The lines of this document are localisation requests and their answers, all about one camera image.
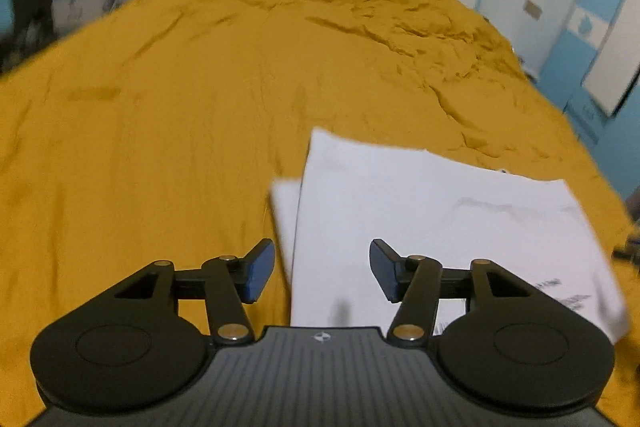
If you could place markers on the white printed t-shirt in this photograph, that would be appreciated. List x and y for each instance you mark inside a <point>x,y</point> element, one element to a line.
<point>352,193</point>

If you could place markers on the wall switch plate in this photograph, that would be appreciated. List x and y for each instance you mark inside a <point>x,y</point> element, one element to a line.
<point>532,9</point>

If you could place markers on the blue white wardrobe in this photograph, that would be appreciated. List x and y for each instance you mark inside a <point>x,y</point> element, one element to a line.
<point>592,75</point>

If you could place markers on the mustard yellow quilt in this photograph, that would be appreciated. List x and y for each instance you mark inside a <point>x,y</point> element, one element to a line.
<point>155,132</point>

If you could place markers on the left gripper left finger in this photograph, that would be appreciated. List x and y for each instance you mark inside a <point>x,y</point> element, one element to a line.
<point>230,283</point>

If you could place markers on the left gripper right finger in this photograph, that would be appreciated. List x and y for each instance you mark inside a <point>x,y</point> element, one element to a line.
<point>414,283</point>

